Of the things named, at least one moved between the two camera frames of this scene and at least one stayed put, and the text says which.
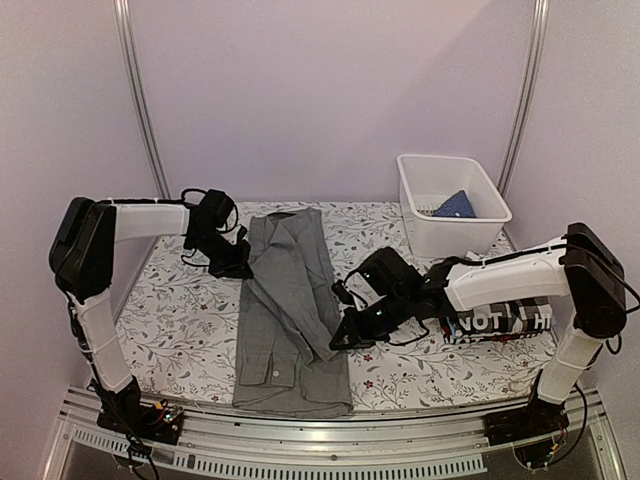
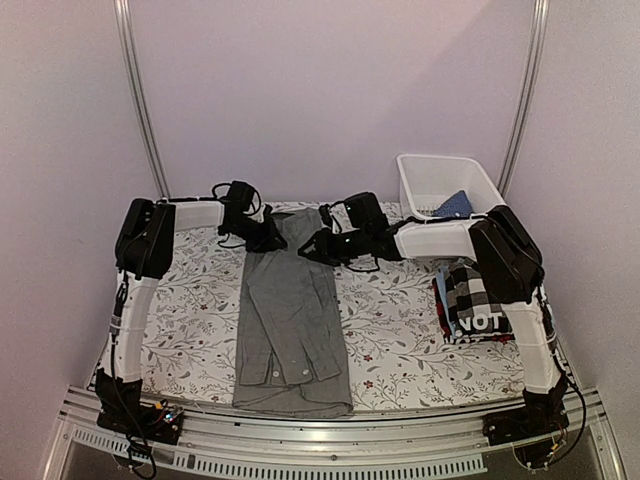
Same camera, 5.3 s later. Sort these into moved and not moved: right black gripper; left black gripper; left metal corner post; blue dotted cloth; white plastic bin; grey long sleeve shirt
Moved: left black gripper; right black gripper
Not moved: white plastic bin; blue dotted cloth; grey long sleeve shirt; left metal corner post
